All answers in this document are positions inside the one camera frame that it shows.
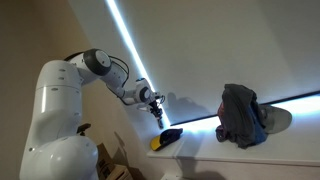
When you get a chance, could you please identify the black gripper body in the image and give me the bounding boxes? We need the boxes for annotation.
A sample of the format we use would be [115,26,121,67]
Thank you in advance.
[145,93,166,111]

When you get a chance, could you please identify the black and yellow baseball cap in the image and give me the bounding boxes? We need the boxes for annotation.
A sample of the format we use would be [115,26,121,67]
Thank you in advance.
[149,127,184,152]

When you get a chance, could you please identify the white LED light strip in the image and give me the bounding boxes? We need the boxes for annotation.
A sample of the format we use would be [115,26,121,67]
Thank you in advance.
[105,0,172,126]

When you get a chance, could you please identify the printed cardboard box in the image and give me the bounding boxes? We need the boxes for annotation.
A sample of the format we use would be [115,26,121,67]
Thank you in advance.
[95,142,134,180]

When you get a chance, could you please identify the thin black strip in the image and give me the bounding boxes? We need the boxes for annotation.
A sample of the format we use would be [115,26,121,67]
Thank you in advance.
[170,89,320,127]

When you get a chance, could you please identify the dark grey clothes with orange band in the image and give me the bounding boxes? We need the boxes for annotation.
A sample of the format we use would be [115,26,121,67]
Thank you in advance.
[215,83,268,150]

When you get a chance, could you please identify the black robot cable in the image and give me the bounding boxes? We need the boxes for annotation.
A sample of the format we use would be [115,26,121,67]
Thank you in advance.
[108,55,131,88]

